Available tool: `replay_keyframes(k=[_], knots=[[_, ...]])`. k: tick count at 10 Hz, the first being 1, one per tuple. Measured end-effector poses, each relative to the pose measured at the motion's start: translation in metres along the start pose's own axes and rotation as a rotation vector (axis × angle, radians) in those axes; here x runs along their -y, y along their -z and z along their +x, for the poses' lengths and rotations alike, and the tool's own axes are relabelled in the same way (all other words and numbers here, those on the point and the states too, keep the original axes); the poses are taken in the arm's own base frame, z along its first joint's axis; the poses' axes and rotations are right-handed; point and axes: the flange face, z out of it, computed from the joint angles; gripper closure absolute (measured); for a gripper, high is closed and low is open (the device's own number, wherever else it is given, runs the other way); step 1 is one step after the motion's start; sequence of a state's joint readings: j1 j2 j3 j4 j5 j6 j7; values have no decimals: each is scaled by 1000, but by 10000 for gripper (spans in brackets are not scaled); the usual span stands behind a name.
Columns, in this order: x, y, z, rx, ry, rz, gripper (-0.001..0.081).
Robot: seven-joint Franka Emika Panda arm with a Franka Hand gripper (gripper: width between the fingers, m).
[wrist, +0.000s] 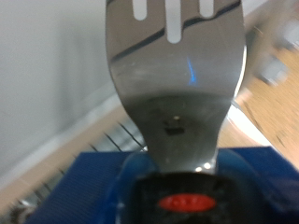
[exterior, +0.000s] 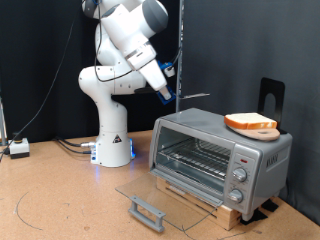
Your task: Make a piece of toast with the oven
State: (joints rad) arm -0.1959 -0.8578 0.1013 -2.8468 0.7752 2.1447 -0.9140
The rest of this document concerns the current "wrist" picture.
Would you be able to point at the blue object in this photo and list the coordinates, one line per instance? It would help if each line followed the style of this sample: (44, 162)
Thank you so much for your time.
(174, 77)

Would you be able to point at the silver toaster oven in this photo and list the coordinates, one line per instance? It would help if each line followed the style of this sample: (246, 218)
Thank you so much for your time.
(46, 62)

